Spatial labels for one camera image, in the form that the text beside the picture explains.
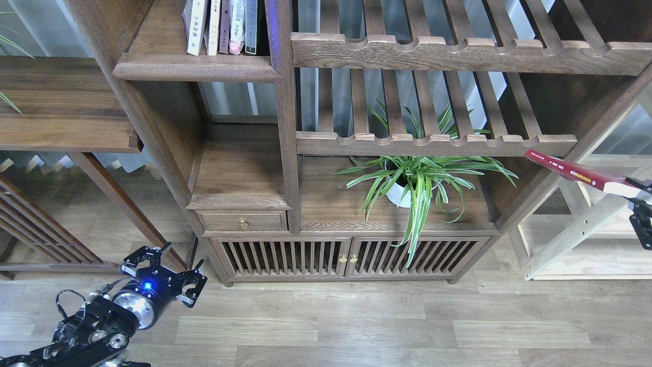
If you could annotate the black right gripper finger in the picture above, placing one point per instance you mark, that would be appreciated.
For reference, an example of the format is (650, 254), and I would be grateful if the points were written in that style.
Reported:
(640, 220)
(644, 186)

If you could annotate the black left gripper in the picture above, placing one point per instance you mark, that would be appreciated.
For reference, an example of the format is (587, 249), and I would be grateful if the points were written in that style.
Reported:
(148, 294)

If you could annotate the red hardcover book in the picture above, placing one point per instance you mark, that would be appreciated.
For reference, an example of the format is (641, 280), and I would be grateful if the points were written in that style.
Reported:
(607, 182)

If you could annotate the yellow green cover book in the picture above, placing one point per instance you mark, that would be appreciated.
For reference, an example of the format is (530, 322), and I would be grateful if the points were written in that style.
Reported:
(212, 29)

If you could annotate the white paperback book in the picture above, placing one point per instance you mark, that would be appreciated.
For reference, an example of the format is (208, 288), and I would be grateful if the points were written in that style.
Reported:
(194, 16)

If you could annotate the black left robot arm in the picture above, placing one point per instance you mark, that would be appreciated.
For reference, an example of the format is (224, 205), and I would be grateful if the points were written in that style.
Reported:
(99, 333)

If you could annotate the light wooden shelf unit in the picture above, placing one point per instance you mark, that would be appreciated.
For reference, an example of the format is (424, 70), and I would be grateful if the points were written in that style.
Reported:
(579, 232)

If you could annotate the left slatted cabinet door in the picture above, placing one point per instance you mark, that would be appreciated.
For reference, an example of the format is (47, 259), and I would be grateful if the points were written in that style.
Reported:
(283, 259)

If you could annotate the slatted cabinet door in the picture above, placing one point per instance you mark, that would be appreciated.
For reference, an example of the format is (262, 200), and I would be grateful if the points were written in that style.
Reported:
(434, 258)
(283, 259)

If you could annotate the dark wooden side table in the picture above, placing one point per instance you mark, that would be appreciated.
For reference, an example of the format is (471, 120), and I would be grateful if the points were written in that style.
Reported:
(62, 210)

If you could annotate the right slatted cabinet door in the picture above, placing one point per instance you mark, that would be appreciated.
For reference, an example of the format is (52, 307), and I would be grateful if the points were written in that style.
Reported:
(434, 258)

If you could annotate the green spider plant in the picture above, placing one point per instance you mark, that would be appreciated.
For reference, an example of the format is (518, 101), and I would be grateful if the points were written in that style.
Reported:
(450, 198)

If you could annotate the dark wooden bookshelf cabinet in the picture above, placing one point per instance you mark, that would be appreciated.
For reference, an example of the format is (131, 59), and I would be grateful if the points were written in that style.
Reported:
(368, 78)

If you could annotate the white plant pot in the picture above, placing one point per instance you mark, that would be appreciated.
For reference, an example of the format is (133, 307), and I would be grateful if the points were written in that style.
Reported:
(412, 183)

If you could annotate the brown spine upright book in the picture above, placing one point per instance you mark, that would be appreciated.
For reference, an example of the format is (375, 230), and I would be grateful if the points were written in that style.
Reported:
(224, 27)

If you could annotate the white pink upright book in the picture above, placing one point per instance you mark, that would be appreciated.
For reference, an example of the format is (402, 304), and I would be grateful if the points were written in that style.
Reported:
(237, 26)

